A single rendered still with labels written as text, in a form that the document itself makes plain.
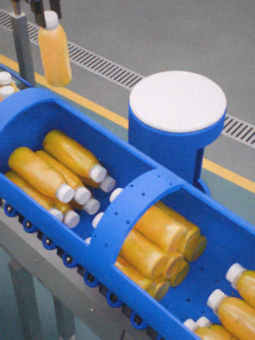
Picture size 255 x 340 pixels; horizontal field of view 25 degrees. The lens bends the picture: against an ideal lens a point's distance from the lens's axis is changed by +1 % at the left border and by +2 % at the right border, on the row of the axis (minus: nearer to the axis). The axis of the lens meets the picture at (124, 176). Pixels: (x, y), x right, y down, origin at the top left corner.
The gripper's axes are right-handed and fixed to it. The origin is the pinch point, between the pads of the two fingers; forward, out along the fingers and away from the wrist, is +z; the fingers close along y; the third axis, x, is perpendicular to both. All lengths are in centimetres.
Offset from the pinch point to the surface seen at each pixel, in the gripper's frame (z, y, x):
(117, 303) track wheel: 39, -26, -48
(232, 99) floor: 159, 144, 43
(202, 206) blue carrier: 27, -1, -49
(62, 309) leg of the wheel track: 114, -19, -7
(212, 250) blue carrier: 35, -3, -55
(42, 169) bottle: 24.4, -20.1, -16.9
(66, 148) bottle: 26.6, -10.9, -14.5
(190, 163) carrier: 51, 22, -27
